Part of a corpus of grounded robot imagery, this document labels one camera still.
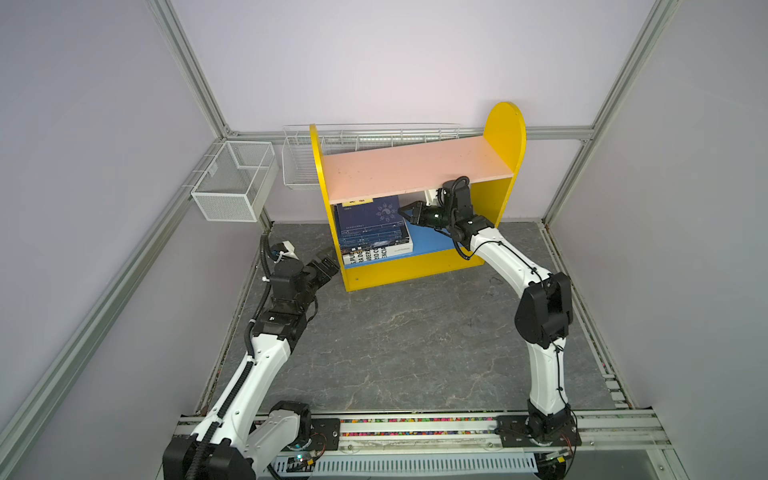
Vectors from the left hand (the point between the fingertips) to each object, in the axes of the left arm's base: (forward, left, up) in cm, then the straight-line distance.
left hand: (326, 260), depth 78 cm
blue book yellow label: (+11, -12, +1) cm, 16 cm away
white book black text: (+9, -17, -9) cm, 21 cm away
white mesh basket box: (+33, +32, 0) cm, 46 cm away
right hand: (+14, -20, +2) cm, 25 cm away
